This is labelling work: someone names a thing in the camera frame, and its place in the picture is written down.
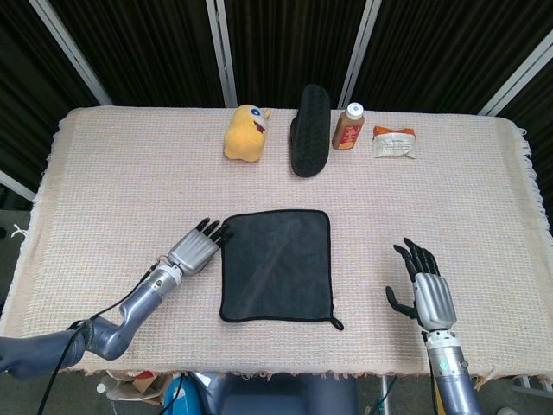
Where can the white metal frame post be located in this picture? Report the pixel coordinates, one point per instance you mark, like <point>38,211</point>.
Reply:
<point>222,52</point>
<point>71,52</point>
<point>358,56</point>
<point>15,185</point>
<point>518,73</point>

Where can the dark pleated curtain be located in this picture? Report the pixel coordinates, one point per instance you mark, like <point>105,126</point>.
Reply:
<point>151,43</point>

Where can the pink woven tablecloth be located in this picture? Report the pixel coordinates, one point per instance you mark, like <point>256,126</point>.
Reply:
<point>129,181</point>

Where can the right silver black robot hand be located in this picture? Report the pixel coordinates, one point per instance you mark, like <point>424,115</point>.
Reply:
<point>434,302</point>

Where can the metal table leg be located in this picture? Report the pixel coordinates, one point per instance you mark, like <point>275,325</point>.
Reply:
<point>385,393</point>

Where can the blue plastic bin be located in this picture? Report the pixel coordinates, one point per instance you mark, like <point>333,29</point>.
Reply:
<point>181,397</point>

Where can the black rubber slipper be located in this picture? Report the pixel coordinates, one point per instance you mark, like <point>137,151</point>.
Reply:
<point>309,138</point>

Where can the orange white snack packet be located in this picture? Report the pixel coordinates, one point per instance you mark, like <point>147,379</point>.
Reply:
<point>395,144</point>

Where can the brown juice bottle white cap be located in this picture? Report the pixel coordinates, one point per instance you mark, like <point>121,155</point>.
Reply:
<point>347,134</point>

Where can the yellow plush toy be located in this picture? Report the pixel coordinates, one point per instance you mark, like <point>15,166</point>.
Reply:
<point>244,138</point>

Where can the crumpled brown paper bag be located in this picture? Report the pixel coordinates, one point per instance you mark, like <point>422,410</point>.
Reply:
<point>142,384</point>

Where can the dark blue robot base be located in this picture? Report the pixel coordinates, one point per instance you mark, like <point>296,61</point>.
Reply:
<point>281,397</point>

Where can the grey and red cloth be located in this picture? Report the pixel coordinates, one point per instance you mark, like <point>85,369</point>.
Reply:
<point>276,268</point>

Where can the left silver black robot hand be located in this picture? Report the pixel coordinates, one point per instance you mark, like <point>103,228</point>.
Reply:
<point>194,253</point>

